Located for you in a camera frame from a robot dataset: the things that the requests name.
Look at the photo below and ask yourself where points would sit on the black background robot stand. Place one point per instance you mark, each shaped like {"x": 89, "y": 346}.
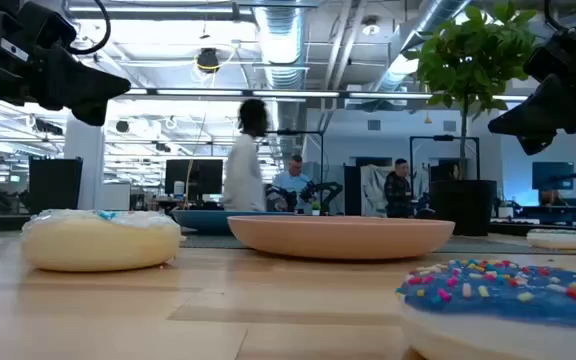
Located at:
{"x": 575, "y": 207}

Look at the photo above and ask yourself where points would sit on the pink plate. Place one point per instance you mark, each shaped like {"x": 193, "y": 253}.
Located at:
{"x": 340, "y": 237}

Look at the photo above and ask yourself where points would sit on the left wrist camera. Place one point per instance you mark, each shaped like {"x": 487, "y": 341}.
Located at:
{"x": 14, "y": 50}

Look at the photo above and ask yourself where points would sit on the blue plate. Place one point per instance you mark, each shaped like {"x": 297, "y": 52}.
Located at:
{"x": 203, "y": 220}

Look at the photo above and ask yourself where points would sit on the green leafy plant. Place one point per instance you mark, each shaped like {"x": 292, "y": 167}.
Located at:
{"x": 473, "y": 60}

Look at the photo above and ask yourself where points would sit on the grey woven placemat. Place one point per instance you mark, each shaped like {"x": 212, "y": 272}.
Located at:
{"x": 208, "y": 242}

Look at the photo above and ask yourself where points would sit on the black plant pot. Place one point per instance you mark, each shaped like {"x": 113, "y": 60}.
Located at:
{"x": 463, "y": 207}

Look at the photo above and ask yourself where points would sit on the black background rig frame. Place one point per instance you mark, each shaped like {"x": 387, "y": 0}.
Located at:
{"x": 443, "y": 137}
{"x": 298, "y": 132}

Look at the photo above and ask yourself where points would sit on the monitor with blue screen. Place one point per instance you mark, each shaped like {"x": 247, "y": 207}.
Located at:
{"x": 553, "y": 175}

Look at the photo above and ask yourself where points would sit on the small blue white-drizzle donut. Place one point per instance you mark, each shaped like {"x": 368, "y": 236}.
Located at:
{"x": 553, "y": 241}

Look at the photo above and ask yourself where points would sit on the large white blue-drizzle donut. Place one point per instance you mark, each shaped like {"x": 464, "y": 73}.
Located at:
{"x": 100, "y": 250}

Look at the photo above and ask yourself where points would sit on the black computer monitor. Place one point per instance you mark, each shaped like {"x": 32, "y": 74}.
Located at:
{"x": 195, "y": 176}

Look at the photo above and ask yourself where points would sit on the white column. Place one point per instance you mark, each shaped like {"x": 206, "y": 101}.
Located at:
{"x": 84, "y": 165}

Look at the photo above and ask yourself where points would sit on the black ceiling dome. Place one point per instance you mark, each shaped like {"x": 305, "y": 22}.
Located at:
{"x": 208, "y": 59}

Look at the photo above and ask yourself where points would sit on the white cloth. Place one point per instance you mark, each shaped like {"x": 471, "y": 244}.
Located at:
{"x": 375, "y": 190}

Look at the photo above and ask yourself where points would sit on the person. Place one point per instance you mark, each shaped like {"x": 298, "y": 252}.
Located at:
{"x": 398, "y": 192}
{"x": 293, "y": 182}
{"x": 243, "y": 170}

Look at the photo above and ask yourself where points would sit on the small dark blue sprinkled donut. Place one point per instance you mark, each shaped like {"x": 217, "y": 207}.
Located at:
{"x": 508, "y": 300}

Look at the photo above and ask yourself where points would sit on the silver ceiling duct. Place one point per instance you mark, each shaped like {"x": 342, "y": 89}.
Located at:
{"x": 280, "y": 45}

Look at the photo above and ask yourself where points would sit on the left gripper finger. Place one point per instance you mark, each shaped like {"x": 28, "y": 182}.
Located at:
{"x": 73, "y": 82}
{"x": 118, "y": 97}

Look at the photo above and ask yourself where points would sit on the small background potted plant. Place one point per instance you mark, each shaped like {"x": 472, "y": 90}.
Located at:
{"x": 315, "y": 207}

